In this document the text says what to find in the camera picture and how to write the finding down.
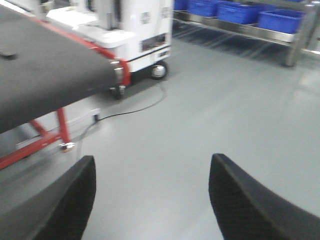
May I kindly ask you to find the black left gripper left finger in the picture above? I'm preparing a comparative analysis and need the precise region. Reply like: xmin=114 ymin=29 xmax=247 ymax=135
xmin=0 ymin=155 xmax=97 ymax=240

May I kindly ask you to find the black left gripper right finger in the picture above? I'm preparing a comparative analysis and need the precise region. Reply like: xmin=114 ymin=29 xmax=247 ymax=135
xmin=208 ymin=153 xmax=320 ymax=240

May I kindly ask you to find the grey brake pad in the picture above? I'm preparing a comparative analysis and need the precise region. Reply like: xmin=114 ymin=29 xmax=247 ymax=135
xmin=0 ymin=51 xmax=17 ymax=60

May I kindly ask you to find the blue bin far rack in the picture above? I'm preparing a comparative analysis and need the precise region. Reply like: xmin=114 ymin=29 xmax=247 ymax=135
xmin=257 ymin=9 xmax=305 ymax=34

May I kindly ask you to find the white robot cart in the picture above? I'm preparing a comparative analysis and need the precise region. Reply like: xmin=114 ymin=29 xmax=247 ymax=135
xmin=47 ymin=0 xmax=174 ymax=80

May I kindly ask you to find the red conveyor frame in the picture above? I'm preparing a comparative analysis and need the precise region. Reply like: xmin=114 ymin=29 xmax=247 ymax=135
xmin=0 ymin=15 xmax=129 ymax=168

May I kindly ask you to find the grey floor cable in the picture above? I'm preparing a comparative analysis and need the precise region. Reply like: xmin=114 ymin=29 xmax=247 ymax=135
xmin=74 ymin=82 xmax=168 ymax=151

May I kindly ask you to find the steel rack frame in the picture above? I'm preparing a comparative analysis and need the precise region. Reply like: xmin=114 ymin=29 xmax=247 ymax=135
xmin=173 ymin=0 xmax=320 ymax=67

